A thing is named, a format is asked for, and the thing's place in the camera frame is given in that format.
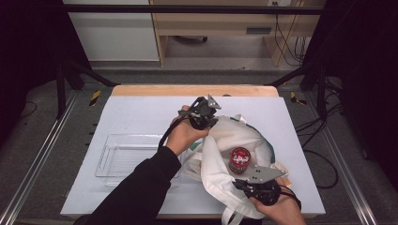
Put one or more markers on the black curtain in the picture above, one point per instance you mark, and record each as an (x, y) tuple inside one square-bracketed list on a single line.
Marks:
[(366, 62), (28, 47)]

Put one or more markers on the red round can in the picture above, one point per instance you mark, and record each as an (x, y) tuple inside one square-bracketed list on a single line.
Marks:
[(240, 156)]

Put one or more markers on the clear plastic bin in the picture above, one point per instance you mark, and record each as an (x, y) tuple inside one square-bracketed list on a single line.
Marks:
[(125, 153)]

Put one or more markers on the black metal stand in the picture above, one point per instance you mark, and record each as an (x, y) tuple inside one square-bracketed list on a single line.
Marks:
[(61, 93), (321, 93)]

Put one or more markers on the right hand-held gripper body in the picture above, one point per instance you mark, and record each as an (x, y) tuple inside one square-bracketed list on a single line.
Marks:
[(264, 190)]

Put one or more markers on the person's left hand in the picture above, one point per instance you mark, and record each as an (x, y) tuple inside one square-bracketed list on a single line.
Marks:
[(183, 134)]

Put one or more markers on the aluminium rail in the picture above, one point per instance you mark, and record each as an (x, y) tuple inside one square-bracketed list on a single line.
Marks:
[(37, 162), (344, 175)]

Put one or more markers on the person's right hand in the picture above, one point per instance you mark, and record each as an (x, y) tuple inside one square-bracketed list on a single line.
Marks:
[(284, 212)]

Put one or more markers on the white printed tote bag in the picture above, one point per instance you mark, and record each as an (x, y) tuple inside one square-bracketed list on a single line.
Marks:
[(219, 162)]

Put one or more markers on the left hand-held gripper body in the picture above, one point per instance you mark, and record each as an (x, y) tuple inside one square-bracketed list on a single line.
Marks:
[(202, 114)]

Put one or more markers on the wooden desk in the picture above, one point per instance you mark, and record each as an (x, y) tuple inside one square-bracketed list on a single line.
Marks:
[(203, 22)]

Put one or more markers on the white table sheet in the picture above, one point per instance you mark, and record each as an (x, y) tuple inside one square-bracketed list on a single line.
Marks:
[(140, 115)]

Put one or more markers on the black horizontal frame bar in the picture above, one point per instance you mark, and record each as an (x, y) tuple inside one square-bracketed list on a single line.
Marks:
[(187, 9)]

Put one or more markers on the white cabinet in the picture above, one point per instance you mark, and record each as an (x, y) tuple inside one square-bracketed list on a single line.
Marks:
[(115, 37)]

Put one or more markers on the yellow black tape strip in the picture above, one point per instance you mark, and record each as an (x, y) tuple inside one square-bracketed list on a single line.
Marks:
[(95, 97), (295, 99)]

